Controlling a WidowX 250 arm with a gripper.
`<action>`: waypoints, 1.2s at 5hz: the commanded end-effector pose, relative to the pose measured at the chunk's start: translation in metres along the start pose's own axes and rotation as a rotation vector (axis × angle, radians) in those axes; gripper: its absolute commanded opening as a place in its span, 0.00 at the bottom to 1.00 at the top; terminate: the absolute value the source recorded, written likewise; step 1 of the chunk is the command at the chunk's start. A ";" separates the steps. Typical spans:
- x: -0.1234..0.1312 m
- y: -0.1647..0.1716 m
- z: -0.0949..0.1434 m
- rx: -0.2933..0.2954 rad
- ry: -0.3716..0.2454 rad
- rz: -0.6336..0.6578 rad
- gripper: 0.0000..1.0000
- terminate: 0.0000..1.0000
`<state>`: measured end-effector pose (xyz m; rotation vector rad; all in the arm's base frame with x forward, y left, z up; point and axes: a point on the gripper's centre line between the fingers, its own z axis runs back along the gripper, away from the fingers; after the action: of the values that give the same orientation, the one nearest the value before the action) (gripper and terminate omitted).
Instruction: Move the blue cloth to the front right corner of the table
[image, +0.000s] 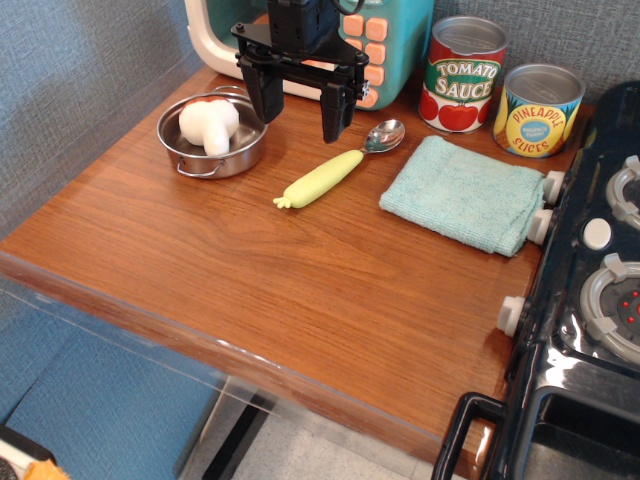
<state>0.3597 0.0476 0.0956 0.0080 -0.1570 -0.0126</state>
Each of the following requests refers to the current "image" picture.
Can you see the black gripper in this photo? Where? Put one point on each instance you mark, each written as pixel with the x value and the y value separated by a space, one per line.
pixel 301 43

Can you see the light blue cloth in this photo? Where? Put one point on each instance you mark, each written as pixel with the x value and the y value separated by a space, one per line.
pixel 466 196

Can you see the small steel pan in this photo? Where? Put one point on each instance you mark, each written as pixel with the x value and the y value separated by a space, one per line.
pixel 246 147

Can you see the white plush mushroom toy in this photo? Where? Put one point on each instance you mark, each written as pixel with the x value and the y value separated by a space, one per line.
pixel 210 124

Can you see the teal toy microwave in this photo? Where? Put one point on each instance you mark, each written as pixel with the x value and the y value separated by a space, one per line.
pixel 394 35

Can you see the tomato sauce can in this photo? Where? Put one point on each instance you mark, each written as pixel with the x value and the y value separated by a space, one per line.
pixel 465 57

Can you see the pineapple slices can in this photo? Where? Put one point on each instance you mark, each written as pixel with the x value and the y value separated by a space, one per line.
pixel 537 110

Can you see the grey stove knob top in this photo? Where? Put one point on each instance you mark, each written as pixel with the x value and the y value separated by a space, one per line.
pixel 552 186

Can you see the grey stove knob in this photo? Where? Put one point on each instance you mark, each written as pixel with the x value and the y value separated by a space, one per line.
pixel 552 186
pixel 509 314
pixel 539 226

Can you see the grey stove knob middle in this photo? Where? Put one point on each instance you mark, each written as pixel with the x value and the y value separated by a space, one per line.
pixel 539 226

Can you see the grey stove knob bottom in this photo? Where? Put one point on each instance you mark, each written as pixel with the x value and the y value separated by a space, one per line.
pixel 509 314

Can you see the black toy stove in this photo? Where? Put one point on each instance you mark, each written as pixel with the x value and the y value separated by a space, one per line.
pixel 571 410

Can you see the spoon with yellow-green handle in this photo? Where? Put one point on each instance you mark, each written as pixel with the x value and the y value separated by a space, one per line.
pixel 382 138

